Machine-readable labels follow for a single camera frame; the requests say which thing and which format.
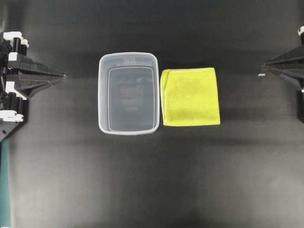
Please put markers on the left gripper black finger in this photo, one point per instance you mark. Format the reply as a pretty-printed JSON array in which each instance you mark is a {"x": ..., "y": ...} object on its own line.
[
  {"x": 29, "y": 87},
  {"x": 36, "y": 70}
]

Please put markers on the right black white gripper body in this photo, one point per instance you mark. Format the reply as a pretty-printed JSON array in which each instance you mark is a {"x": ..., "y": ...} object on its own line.
[{"x": 301, "y": 34}]

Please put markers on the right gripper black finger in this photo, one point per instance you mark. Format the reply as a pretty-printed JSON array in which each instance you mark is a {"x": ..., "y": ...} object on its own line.
[
  {"x": 291, "y": 57},
  {"x": 293, "y": 73}
]

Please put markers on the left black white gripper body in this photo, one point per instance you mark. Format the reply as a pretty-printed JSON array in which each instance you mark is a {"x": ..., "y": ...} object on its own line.
[{"x": 12, "y": 44}]

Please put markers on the clear plastic container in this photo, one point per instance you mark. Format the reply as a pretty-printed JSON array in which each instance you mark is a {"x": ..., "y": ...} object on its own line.
[{"x": 128, "y": 93}]

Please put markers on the yellow folded towel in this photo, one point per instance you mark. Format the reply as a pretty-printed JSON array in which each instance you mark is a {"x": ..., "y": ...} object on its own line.
[{"x": 189, "y": 97}]

